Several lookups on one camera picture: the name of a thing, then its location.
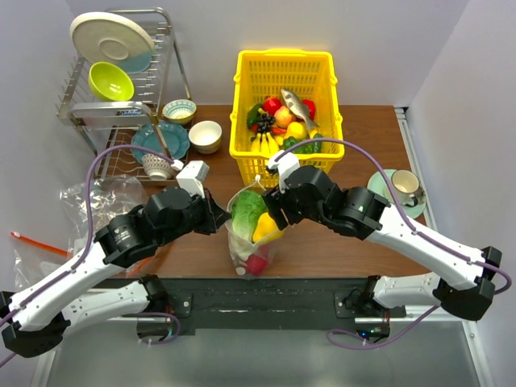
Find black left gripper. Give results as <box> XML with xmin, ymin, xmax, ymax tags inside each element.
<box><xmin>157</xmin><ymin>186</ymin><xmax>232</xmax><ymax>247</ymax></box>

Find green toy lettuce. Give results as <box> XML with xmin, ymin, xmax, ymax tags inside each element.
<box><xmin>231</xmin><ymin>189</ymin><xmax>267</xmax><ymax>241</ymax></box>

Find dotted clear zip bag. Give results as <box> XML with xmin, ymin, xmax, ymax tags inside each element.
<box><xmin>226</xmin><ymin>176</ymin><xmax>279</xmax><ymax>279</ymax></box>

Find red toy dragon fruit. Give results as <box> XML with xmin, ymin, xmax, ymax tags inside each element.
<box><xmin>235</xmin><ymin>245</ymin><xmax>272</xmax><ymax>277</ymax></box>

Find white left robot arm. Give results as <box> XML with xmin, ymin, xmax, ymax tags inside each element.
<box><xmin>1</xmin><ymin>188</ymin><xmax>231</xmax><ymax>358</ymax></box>

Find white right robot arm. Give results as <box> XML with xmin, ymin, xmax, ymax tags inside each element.
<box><xmin>264</xmin><ymin>163</ymin><xmax>501</xmax><ymax>321</ymax></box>

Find crumpled clear plastic bag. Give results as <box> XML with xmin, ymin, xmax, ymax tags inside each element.
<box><xmin>60</xmin><ymin>175</ymin><xmax>148</xmax><ymax>255</ymax></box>

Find patterned grey bowl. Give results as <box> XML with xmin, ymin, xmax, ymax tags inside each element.
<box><xmin>142</xmin><ymin>153</ymin><xmax>173</xmax><ymax>181</ymax></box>

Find green bell pepper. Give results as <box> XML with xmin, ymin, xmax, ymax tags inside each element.
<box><xmin>282</xmin><ymin>136</ymin><xmax>313</xmax><ymax>154</ymax></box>

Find small green cucumber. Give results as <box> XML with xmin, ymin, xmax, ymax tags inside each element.
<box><xmin>306</xmin><ymin>131</ymin><xmax>323</xmax><ymax>154</ymax></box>

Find yellow toy fruit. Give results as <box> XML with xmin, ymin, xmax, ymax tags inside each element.
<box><xmin>285</xmin><ymin>122</ymin><xmax>307</xmax><ymax>140</ymax></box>

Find yellow toy bananas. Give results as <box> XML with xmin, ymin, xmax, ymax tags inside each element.
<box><xmin>250</xmin><ymin>132</ymin><xmax>280</xmax><ymax>156</ymax></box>

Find teal scalloped plate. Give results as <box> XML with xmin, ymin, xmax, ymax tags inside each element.
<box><xmin>131</xmin><ymin>122</ymin><xmax>190</xmax><ymax>159</ymax></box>

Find cream ceramic bowl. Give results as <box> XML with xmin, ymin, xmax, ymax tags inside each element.
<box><xmin>189</xmin><ymin>120</ymin><xmax>223</xmax><ymax>154</ymax></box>

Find toy peach apple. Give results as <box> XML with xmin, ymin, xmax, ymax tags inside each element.
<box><xmin>274</xmin><ymin>106</ymin><xmax>296</xmax><ymax>128</ymax></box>

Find black toy grapes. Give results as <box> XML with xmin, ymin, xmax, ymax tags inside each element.
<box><xmin>256</xmin><ymin>113</ymin><xmax>276</xmax><ymax>133</ymax></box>

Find grey toy fish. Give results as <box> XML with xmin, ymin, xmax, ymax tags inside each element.
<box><xmin>281</xmin><ymin>87</ymin><xmax>319</xmax><ymax>131</ymax></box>

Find long dark cucumber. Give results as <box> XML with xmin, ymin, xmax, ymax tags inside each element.
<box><xmin>246</xmin><ymin>103</ymin><xmax>262</xmax><ymax>129</ymax></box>

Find yellow plastic basket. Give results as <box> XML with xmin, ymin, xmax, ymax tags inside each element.
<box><xmin>229</xmin><ymin>48</ymin><xmax>343</xmax><ymax>188</ymax></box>

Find cream speckled mug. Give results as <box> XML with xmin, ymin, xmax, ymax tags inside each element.
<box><xmin>390</xmin><ymin>170</ymin><xmax>426</xmax><ymax>208</ymax></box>

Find teal patterned small bowl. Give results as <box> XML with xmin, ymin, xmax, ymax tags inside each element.
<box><xmin>161</xmin><ymin>99</ymin><xmax>197</xmax><ymax>125</ymax></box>

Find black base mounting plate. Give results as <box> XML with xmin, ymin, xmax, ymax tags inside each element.
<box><xmin>143</xmin><ymin>276</ymin><xmax>406</xmax><ymax>335</ymax></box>

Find metal dish rack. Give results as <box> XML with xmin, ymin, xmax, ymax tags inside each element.
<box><xmin>56</xmin><ymin>6</ymin><xmax>187</xmax><ymax>185</ymax></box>

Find lime green bowl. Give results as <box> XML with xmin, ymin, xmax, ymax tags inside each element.
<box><xmin>88</xmin><ymin>62</ymin><xmax>135</xmax><ymax>102</ymax></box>

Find large cream blue plate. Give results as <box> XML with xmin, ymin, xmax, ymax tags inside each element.
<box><xmin>69</xmin><ymin>12</ymin><xmax>155</xmax><ymax>74</ymax></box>

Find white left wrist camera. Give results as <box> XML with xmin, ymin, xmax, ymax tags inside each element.
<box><xmin>176</xmin><ymin>160</ymin><xmax>210</xmax><ymax>198</ymax></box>

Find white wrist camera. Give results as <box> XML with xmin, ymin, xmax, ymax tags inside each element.
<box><xmin>176</xmin><ymin>160</ymin><xmax>210</xmax><ymax>198</ymax></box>
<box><xmin>266</xmin><ymin>150</ymin><xmax>300</xmax><ymax>193</ymax></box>

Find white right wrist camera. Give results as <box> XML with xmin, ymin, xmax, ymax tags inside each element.
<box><xmin>266</xmin><ymin>150</ymin><xmax>300</xmax><ymax>193</ymax></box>

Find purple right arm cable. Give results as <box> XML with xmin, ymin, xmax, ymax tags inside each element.
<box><xmin>277</xmin><ymin>137</ymin><xmax>513</xmax><ymax>348</ymax></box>

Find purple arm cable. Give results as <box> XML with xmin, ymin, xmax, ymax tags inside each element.
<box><xmin>0</xmin><ymin>145</ymin><xmax>178</xmax><ymax>366</ymax></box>
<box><xmin>277</xmin><ymin>137</ymin><xmax>513</xmax><ymax>348</ymax></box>

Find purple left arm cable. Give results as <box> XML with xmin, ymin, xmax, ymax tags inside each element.
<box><xmin>0</xmin><ymin>145</ymin><xmax>178</xmax><ymax>366</ymax></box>

